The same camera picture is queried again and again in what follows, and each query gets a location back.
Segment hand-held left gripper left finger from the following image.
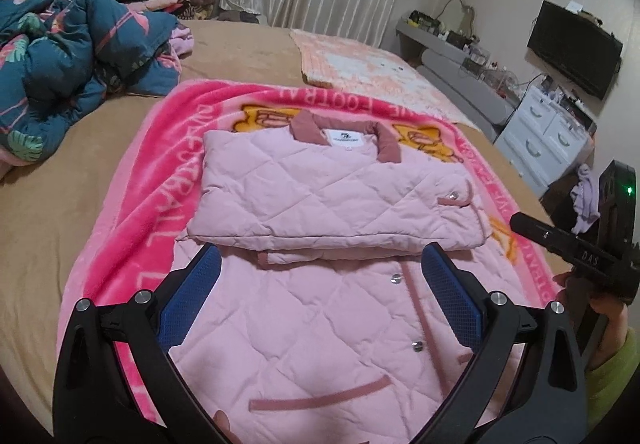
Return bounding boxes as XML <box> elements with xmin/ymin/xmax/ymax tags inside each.
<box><xmin>52</xmin><ymin>243</ymin><xmax>236</xmax><ymax>444</ymax></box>

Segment clutter of small desk things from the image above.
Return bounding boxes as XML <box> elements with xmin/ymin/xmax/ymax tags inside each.
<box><xmin>407</xmin><ymin>8</ymin><xmax>521</xmax><ymax>94</ymax></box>

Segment blue flamingo print comforter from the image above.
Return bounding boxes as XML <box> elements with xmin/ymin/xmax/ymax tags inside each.
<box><xmin>0</xmin><ymin>0</ymin><xmax>193</xmax><ymax>169</ymax></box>

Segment person's right hand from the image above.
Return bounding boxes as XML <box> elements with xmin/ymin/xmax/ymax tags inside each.
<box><xmin>554</xmin><ymin>270</ymin><xmax>630</xmax><ymax>340</ymax></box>

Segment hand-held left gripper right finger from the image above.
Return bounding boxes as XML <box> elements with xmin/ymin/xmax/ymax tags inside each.
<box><xmin>415</xmin><ymin>241</ymin><xmax>588</xmax><ymax>444</ymax></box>

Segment pink printed fleece blanket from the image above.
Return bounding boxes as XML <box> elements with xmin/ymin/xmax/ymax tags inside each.
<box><xmin>55</xmin><ymin>80</ymin><xmax>563</xmax><ymax>444</ymax></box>

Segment dark cloth heap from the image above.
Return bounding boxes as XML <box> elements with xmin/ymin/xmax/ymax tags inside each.
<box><xmin>540</xmin><ymin>169</ymin><xmax>601</xmax><ymax>232</ymax></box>

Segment white drawer cabinet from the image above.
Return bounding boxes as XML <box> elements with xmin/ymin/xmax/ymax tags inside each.
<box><xmin>495</xmin><ymin>84</ymin><xmax>598</xmax><ymax>197</ymax></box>

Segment pale pink cartoon mat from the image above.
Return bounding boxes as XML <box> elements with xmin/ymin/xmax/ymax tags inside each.
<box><xmin>290</xmin><ymin>28</ymin><xmax>483</xmax><ymax>132</ymax></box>

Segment bed with tan sheet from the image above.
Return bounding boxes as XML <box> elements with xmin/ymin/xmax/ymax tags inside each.
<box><xmin>0</xmin><ymin>18</ymin><xmax>556</xmax><ymax>444</ymax></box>

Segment pink quilted jacket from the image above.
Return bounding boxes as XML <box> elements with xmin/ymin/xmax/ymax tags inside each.
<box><xmin>170</xmin><ymin>111</ymin><xmax>551</xmax><ymax>444</ymax></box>

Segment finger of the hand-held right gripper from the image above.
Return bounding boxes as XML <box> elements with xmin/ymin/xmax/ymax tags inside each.
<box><xmin>510</xmin><ymin>213</ymin><xmax>581</xmax><ymax>257</ymax></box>

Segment pale purple cloth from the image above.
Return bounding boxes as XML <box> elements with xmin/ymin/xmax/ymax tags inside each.
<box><xmin>570</xmin><ymin>164</ymin><xmax>603</xmax><ymax>235</ymax></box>

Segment grey shelf unit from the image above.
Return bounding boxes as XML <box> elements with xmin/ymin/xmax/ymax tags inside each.
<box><xmin>395</xmin><ymin>18</ymin><xmax>516</xmax><ymax>142</ymax></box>

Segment person's right forearm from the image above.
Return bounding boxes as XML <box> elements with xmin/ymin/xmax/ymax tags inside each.
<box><xmin>582</xmin><ymin>324</ymin><xmax>640</xmax><ymax>430</ymax></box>

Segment black flat screen monitor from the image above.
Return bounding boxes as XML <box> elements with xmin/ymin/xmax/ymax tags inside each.
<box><xmin>527</xmin><ymin>0</ymin><xmax>623</xmax><ymax>100</ymax></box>

